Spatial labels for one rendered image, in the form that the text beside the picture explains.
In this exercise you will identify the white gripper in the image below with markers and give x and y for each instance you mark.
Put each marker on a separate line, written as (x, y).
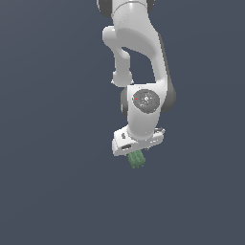
(134, 145)

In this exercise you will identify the green ridged block object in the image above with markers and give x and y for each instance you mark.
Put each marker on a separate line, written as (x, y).
(137, 159)

